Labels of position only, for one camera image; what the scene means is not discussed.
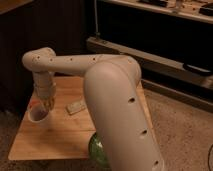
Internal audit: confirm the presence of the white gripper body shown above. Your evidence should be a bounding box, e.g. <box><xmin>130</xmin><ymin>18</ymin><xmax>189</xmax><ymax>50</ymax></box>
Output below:
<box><xmin>34</xmin><ymin>83</ymin><xmax>57</xmax><ymax>111</ymax></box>

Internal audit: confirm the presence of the pale rectangular sponge block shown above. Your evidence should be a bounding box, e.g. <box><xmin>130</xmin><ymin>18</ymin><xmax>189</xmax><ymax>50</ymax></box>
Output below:
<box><xmin>66</xmin><ymin>102</ymin><xmax>86</xmax><ymax>115</ymax></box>

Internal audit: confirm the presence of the grey metal shelf rail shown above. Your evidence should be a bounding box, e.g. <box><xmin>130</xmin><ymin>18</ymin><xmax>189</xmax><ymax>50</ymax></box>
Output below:
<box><xmin>86</xmin><ymin>37</ymin><xmax>213</xmax><ymax>90</ymax></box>

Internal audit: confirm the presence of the wooden table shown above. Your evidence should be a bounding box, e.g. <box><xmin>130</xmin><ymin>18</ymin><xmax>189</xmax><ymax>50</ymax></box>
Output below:
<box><xmin>7</xmin><ymin>75</ymin><xmax>160</xmax><ymax>162</ymax></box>

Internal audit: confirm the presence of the white ceramic cup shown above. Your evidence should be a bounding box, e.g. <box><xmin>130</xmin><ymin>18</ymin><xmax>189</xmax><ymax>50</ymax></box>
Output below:
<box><xmin>28</xmin><ymin>104</ymin><xmax>49</xmax><ymax>124</ymax></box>

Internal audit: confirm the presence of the black object on shelf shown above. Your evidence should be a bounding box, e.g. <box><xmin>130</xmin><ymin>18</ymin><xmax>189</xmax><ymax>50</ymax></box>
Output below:
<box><xmin>182</xmin><ymin>63</ymin><xmax>213</xmax><ymax>76</ymax></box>

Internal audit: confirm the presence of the upper cluttered shelf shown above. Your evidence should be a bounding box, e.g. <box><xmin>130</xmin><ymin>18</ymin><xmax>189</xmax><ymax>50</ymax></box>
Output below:
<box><xmin>102</xmin><ymin>0</ymin><xmax>213</xmax><ymax>24</ymax></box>

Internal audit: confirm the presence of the vertical metal pole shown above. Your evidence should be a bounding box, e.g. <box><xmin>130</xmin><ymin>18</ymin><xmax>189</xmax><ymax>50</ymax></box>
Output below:
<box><xmin>94</xmin><ymin>0</ymin><xmax>100</xmax><ymax>39</ymax></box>

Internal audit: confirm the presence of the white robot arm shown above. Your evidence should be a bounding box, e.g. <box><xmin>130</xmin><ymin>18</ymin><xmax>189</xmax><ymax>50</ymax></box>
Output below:
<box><xmin>22</xmin><ymin>47</ymin><xmax>167</xmax><ymax>171</ymax></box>

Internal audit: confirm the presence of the green ceramic bowl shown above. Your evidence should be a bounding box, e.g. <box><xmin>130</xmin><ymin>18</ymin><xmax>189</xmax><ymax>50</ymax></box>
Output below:
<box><xmin>88</xmin><ymin>133</ymin><xmax>109</xmax><ymax>168</ymax></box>

